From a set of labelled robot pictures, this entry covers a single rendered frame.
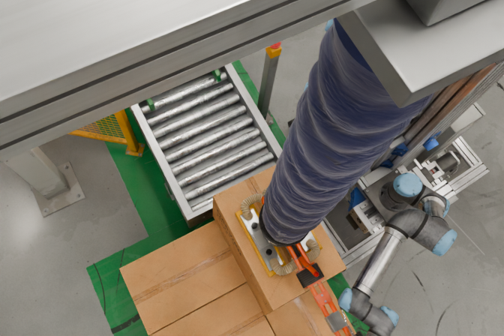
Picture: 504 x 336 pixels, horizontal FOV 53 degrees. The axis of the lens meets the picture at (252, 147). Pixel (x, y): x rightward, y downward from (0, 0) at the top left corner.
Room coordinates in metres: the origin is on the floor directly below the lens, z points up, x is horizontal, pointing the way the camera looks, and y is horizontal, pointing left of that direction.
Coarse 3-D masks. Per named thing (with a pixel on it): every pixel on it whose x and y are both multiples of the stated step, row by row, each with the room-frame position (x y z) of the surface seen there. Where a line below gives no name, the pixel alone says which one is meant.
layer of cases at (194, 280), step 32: (160, 256) 0.40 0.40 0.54; (192, 256) 0.43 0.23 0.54; (224, 256) 0.46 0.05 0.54; (128, 288) 0.20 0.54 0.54; (160, 288) 0.23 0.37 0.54; (192, 288) 0.26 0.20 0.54; (224, 288) 0.29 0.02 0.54; (160, 320) 0.07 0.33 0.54; (192, 320) 0.09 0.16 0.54; (224, 320) 0.12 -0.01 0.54; (256, 320) 0.15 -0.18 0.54; (288, 320) 0.17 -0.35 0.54; (320, 320) 0.20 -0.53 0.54
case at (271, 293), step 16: (256, 176) 0.78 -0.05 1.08; (224, 192) 0.68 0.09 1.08; (240, 192) 0.69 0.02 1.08; (256, 192) 0.70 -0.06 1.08; (224, 208) 0.59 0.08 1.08; (240, 208) 0.61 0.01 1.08; (256, 208) 0.62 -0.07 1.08; (224, 224) 0.54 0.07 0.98; (240, 224) 0.53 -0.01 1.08; (320, 224) 0.60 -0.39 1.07; (240, 240) 0.46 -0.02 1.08; (320, 240) 0.52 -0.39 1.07; (240, 256) 0.41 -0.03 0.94; (256, 256) 0.40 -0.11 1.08; (288, 256) 0.42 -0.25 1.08; (320, 256) 0.45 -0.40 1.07; (336, 256) 0.46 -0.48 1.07; (256, 272) 0.33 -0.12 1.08; (336, 272) 0.39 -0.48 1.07; (256, 288) 0.27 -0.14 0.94; (272, 288) 0.27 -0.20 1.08; (288, 288) 0.28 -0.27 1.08; (304, 288) 0.29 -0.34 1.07; (272, 304) 0.20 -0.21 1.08
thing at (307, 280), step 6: (312, 264) 0.38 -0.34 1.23; (300, 270) 0.34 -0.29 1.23; (306, 270) 0.35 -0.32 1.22; (318, 270) 0.36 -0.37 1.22; (300, 276) 0.32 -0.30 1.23; (306, 276) 0.32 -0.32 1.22; (312, 276) 0.33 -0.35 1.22; (318, 276) 0.33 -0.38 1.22; (324, 276) 0.34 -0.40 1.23; (300, 282) 0.30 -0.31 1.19; (306, 282) 0.30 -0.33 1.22; (312, 282) 0.30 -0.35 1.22; (306, 288) 0.28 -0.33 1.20
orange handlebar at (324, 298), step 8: (288, 248) 0.43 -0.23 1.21; (296, 256) 0.40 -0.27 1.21; (304, 256) 0.41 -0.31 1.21; (296, 264) 0.37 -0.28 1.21; (312, 288) 0.28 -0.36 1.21; (320, 288) 0.29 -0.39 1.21; (320, 296) 0.25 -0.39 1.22; (328, 296) 0.26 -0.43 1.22; (320, 304) 0.22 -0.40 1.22; (328, 304) 0.22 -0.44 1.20; (344, 328) 0.14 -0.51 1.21
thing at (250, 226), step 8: (240, 216) 0.57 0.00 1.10; (256, 216) 0.58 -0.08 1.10; (248, 224) 0.53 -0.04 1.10; (256, 224) 0.53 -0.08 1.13; (248, 232) 0.50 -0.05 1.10; (256, 248) 0.43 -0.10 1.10; (264, 248) 0.44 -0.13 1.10; (272, 248) 0.44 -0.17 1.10; (264, 256) 0.40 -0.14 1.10; (272, 256) 0.40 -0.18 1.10; (280, 256) 0.41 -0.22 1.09; (264, 264) 0.37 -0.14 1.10; (280, 264) 0.38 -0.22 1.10; (272, 272) 0.33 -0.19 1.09
